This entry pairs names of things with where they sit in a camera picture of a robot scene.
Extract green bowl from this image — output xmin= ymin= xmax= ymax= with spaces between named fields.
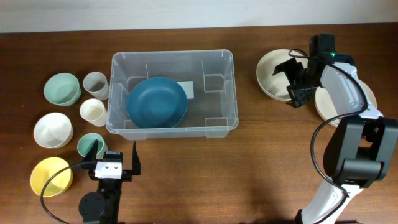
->
xmin=44 ymin=73 xmax=81 ymax=106

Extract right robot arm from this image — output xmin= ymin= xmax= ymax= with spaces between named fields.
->
xmin=274 ymin=34 xmax=397 ymax=223

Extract white bowl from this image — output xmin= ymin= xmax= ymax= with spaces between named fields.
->
xmin=34 ymin=113 xmax=73 ymax=149

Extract white label in bin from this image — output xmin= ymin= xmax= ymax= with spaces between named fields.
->
xmin=177 ymin=81 xmax=194 ymax=100

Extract clear plastic storage bin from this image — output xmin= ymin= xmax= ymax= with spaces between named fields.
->
xmin=106 ymin=49 xmax=239 ymax=140

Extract grey cup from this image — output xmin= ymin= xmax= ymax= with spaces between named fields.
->
xmin=83 ymin=72 xmax=109 ymax=100

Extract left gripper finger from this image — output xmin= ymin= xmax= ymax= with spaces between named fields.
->
xmin=132 ymin=142 xmax=141 ymax=175
xmin=81 ymin=140 xmax=98 ymax=169

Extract green cup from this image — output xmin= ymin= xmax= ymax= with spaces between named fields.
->
xmin=77 ymin=133 xmax=108 ymax=159

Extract yellow bowl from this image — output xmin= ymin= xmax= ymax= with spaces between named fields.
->
xmin=30 ymin=157 xmax=73 ymax=197

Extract beige plate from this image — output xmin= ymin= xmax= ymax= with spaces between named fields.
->
xmin=315 ymin=80 xmax=377 ymax=121
xmin=256 ymin=49 xmax=292 ymax=101

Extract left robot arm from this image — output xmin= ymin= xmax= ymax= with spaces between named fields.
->
xmin=78 ymin=140 xmax=141 ymax=223

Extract blue plate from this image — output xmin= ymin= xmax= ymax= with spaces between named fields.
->
xmin=127 ymin=77 xmax=188 ymax=129

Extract cream cup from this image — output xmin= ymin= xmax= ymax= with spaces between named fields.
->
xmin=80 ymin=98 xmax=108 ymax=127

